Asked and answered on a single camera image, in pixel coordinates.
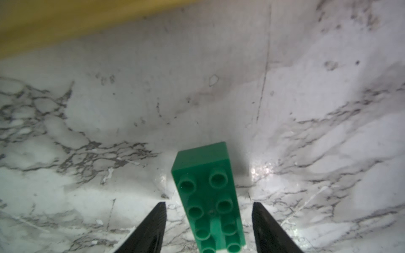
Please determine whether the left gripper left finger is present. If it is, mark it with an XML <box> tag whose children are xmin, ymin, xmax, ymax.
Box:
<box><xmin>115</xmin><ymin>202</ymin><xmax>167</xmax><ymax>253</ymax></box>

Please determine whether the yellow tray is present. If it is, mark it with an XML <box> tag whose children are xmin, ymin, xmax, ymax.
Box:
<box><xmin>1</xmin><ymin>1</ymin><xmax>188</xmax><ymax>59</ymax></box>

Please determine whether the dark green lego brick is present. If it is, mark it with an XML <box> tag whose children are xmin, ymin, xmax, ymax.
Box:
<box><xmin>171</xmin><ymin>142</ymin><xmax>246</xmax><ymax>253</ymax></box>

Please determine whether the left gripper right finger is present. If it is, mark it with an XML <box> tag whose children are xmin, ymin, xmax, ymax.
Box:
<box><xmin>252</xmin><ymin>202</ymin><xmax>303</xmax><ymax>253</ymax></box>

